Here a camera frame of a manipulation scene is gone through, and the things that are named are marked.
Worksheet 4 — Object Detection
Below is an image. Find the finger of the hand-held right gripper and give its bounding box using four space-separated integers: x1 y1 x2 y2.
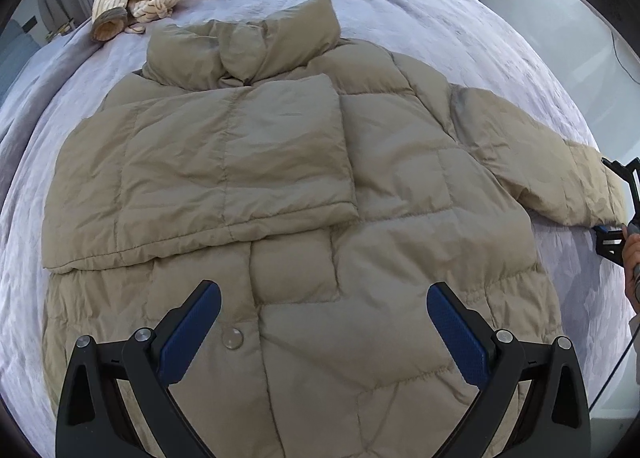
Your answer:
601 157 640 206
592 224 632 269

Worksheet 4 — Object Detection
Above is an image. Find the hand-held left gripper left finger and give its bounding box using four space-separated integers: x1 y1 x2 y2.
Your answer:
55 279 222 458

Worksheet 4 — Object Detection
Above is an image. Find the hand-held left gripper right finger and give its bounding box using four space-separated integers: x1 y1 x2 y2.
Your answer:
426 281 592 458

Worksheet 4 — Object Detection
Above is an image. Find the khaki puffer jacket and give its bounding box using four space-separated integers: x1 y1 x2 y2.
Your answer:
41 0 626 458

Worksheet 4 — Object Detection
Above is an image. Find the person's right hand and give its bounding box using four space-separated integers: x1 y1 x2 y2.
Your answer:
621 223 640 314

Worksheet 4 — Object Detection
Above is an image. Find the lavender plush bed blanket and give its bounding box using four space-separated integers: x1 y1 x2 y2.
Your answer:
0 0 636 444

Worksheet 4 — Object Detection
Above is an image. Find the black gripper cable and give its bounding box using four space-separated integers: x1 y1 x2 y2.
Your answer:
587 325 632 414

